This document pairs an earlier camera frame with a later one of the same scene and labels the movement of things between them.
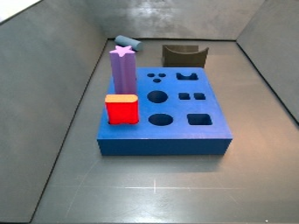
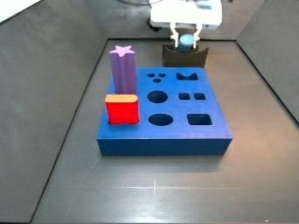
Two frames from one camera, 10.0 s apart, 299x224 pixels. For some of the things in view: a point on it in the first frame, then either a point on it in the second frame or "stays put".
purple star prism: (124, 70) stays put
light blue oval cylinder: (126, 40) → (186, 39)
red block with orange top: (121, 108) stays put
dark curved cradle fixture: (183, 56) stays put
